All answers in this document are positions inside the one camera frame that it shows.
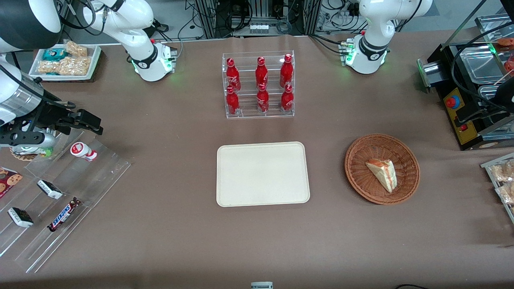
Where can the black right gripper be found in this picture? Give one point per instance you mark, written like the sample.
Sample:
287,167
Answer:
51,112

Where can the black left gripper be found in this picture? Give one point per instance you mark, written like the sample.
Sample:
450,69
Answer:
506,95

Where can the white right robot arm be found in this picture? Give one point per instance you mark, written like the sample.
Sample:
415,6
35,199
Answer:
141,45

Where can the grey tray with snack bags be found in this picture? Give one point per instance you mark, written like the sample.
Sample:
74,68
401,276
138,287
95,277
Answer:
492,170

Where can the white snack tray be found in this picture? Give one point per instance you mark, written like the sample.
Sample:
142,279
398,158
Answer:
94,60

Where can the steel tray with red food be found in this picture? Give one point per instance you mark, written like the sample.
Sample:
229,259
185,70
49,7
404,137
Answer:
492,26

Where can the wrapped triangle sandwich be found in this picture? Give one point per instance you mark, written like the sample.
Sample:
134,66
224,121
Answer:
383,172

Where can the brown wicker basket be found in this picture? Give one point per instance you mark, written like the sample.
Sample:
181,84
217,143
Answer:
361,176

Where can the cream plastic tray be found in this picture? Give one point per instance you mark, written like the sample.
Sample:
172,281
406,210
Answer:
263,174

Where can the red emergency stop button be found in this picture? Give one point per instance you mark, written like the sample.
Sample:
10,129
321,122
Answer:
453,101

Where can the black yellow food warmer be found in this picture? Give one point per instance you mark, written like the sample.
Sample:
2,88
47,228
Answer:
470,136

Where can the white red yogurt bottle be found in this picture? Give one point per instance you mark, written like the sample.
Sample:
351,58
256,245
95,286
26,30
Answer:
82,151

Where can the steel food pan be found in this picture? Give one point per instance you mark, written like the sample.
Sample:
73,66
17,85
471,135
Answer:
480,64

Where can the silver block with green light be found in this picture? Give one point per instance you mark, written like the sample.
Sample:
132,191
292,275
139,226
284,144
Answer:
429,74

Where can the large rice cracker bag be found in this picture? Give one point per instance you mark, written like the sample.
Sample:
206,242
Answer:
66,66

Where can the clear acrylic stepped shelf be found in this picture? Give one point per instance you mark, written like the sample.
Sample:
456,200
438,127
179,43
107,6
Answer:
76,184

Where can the clear pastry snack bag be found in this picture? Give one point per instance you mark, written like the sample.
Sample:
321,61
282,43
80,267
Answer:
504,171
506,193

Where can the small rice cracker bag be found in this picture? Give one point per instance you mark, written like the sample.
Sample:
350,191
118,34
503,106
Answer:
76,49

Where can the black white snack box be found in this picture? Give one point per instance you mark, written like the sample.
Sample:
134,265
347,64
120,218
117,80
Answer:
20,217
49,189

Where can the teal snack packet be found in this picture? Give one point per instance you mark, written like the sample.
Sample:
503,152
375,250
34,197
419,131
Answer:
53,54

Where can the grey diagonal metal bar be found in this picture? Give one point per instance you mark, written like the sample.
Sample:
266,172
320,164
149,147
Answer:
461,25

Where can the Snickers chocolate bar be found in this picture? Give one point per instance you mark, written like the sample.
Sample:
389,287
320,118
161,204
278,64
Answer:
63,215

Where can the red cookie package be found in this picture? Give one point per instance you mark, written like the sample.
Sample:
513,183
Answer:
8,180

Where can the red cola bottle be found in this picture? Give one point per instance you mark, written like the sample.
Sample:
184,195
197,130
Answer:
263,100
261,74
286,72
287,99
233,76
232,102

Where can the clear acrylic bottle rack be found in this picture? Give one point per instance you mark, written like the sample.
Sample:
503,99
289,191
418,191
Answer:
259,100

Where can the white power strip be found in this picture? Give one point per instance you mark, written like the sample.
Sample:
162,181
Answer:
259,29

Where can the white labelled box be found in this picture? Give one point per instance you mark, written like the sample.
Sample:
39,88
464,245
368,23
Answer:
262,285

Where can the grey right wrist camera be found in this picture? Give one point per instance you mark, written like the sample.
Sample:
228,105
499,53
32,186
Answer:
31,140

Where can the aluminium frame rack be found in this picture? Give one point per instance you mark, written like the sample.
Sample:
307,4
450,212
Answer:
209,18

